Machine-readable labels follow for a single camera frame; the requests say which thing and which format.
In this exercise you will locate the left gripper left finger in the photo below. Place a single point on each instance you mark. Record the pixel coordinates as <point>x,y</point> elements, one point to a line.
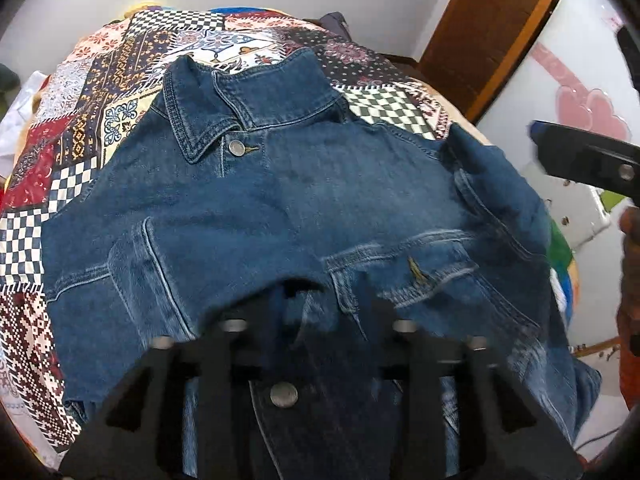
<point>199,389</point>

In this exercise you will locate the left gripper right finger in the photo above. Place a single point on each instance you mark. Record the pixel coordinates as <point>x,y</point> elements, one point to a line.
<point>503,433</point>

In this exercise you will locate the blue denim jacket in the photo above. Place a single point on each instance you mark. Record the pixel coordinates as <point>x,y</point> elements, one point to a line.
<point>265,183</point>

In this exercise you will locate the person's right hand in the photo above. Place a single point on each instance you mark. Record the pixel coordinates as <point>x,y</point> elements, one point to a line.
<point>630,287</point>

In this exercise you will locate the wooden wardrobe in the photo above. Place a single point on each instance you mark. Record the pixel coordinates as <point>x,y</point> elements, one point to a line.
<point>477,45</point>

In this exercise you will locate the white sliding wardrobe door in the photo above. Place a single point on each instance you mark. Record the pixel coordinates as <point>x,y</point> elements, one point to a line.
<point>576,75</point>

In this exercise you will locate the dark grey cloth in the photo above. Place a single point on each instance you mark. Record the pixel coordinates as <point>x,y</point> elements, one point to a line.
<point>336,23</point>

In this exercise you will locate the white folded cloth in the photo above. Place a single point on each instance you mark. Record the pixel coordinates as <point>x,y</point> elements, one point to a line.
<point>15,122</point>

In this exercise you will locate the patchwork patterned bedspread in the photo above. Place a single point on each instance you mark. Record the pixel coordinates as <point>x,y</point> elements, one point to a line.
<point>92,102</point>

